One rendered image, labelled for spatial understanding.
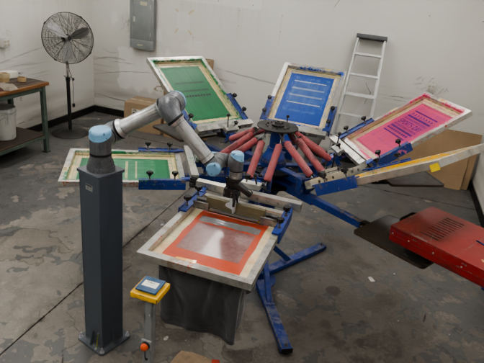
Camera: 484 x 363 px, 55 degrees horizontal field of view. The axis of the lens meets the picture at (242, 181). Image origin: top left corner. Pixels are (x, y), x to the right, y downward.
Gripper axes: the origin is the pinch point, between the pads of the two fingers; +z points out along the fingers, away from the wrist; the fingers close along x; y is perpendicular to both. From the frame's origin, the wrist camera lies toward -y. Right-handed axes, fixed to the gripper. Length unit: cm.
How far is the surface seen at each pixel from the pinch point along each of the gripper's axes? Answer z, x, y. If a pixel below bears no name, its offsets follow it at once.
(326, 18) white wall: -87, -412, 26
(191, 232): 5.6, 26.9, 15.5
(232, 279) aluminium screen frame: 2, 61, -20
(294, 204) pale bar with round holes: -2.5, -20.7, -30.0
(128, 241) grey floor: 101, -85, 121
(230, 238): 5.6, 22.4, -5.7
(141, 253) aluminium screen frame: 2, 61, 26
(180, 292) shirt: 26, 52, 9
